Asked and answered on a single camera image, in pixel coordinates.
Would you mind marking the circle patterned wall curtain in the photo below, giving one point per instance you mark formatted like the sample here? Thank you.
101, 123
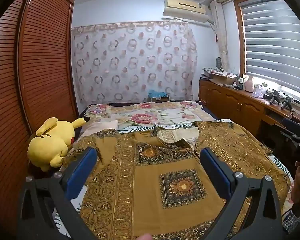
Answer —
130, 62

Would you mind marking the floral blanket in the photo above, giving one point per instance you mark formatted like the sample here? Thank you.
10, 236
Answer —
140, 116

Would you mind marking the floral cloth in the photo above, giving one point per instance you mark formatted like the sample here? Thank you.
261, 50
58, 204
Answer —
222, 73

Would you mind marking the black gadget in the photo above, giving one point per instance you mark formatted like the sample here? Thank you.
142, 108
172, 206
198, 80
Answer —
275, 97
287, 103

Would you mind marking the bundled cream curtain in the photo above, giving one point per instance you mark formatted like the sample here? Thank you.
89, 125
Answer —
221, 35

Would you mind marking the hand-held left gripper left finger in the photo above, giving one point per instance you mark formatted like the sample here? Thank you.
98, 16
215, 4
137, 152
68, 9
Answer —
82, 173

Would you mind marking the yellow plush toy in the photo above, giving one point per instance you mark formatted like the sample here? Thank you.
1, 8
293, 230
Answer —
52, 142

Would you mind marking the golden patterned shirt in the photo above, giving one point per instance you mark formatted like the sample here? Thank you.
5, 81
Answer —
150, 180

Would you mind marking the leaf print bed sheet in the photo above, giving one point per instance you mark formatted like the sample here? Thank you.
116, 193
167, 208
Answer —
281, 166

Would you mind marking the dark chair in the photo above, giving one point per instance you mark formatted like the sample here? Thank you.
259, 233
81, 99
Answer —
292, 125

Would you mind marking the cream air conditioner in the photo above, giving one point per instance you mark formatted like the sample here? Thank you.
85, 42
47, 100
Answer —
182, 7

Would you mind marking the pink bottle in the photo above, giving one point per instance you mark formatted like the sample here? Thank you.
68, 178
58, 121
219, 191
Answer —
249, 85

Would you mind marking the person's left hand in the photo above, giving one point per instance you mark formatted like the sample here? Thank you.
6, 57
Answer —
144, 237

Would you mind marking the wooden sideboard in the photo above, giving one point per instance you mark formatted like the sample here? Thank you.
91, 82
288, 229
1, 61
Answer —
230, 102

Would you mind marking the small round fan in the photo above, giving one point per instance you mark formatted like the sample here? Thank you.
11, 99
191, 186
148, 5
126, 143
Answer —
218, 62

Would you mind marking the blue cloth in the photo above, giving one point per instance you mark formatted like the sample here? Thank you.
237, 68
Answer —
157, 93

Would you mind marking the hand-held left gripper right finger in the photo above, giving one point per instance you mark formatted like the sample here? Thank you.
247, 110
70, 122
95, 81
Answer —
215, 175

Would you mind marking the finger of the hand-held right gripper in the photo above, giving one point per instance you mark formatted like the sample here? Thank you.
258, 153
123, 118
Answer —
290, 136

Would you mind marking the wooden louvred wardrobe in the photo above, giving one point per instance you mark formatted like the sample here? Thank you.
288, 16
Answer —
40, 67

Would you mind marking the cardboard box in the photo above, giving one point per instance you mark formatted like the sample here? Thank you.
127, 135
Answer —
222, 80

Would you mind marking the red tassel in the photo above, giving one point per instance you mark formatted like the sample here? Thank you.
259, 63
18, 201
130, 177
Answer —
216, 37

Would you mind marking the dark small box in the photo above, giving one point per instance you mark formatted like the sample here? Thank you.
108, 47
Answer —
160, 99

